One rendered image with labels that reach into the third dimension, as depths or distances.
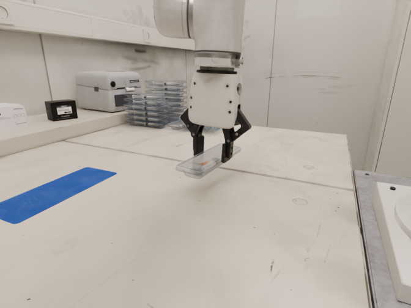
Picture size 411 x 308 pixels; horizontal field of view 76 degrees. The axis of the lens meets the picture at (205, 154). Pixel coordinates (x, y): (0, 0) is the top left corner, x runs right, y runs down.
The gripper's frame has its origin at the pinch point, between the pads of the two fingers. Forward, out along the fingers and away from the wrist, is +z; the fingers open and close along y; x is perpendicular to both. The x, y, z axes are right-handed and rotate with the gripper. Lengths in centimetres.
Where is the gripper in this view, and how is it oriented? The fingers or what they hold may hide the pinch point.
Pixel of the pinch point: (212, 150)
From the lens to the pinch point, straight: 53.2
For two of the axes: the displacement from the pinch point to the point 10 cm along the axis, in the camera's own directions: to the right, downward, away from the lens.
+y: -8.7, -1.9, 4.5
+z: -0.5, 9.5, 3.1
